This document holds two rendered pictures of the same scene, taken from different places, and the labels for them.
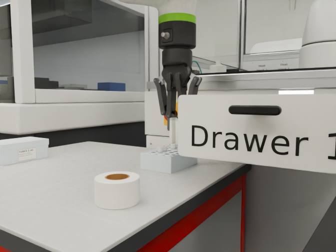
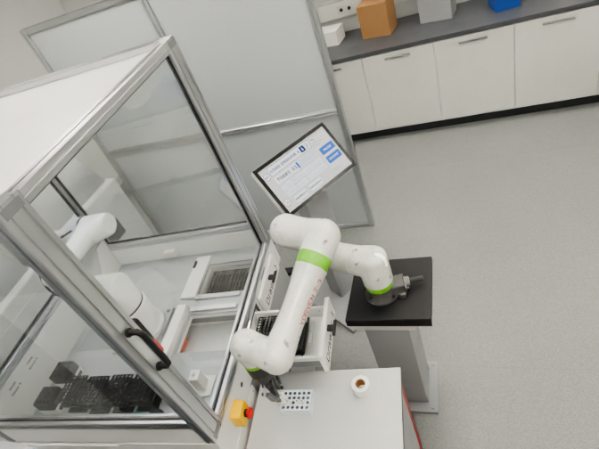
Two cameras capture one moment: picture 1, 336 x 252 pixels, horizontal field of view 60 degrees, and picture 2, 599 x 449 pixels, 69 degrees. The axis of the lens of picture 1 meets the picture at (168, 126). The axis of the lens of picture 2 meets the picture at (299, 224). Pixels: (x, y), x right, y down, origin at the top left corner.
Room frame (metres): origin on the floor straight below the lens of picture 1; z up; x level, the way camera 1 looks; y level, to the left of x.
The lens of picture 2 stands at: (0.58, 1.00, 2.31)
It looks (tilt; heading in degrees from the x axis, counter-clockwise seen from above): 37 degrees down; 260
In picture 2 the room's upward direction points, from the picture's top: 23 degrees counter-clockwise
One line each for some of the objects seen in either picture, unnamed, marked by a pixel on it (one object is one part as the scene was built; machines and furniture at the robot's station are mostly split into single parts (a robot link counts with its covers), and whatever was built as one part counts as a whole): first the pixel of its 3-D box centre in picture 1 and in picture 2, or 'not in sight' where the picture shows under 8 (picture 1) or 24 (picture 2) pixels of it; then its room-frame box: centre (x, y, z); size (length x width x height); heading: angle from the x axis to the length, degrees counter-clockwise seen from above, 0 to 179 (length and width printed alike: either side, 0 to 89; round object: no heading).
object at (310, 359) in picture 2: not in sight; (280, 337); (0.63, -0.26, 0.86); 0.40 x 0.26 x 0.06; 148
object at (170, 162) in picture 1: (170, 158); (297, 402); (0.69, 0.00, 0.78); 0.12 x 0.08 x 0.04; 147
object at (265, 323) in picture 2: not in sight; (282, 337); (0.62, -0.25, 0.87); 0.22 x 0.18 x 0.06; 148
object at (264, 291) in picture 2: not in sight; (268, 281); (0.56, -0.58, 0.87); 0.29 x 0.02 x 0.11; 58
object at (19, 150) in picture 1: (18, 149); not in sight; (0.76, 0.40, 0.79); 0.13 x 0.09 x 0.05; 147
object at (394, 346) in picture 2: not in sight; (398, 346); (0.15, -0.24, 0.38); 0.30 x 0.30 x 0.76; 53
